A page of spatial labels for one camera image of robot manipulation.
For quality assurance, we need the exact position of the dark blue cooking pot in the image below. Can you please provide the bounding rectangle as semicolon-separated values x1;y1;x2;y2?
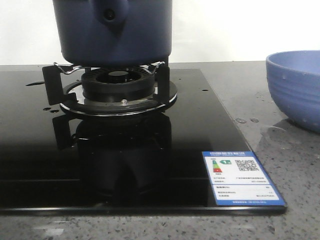
53;0;173;67

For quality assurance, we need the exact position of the light blue ribbed bowl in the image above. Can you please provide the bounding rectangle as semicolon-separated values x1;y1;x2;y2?
265;50;320;133

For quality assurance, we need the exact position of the black metal pot support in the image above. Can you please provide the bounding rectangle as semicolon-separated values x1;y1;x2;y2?
42;61;178;117

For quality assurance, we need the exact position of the black round gas burner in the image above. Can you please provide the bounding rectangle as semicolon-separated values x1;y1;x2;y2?
81;68;155;102

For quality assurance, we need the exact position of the blue energy rating label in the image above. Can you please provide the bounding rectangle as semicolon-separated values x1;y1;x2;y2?
202;151;286;206

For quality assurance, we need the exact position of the black glass gas stove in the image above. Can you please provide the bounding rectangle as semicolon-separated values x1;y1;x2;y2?
0;69;287;216

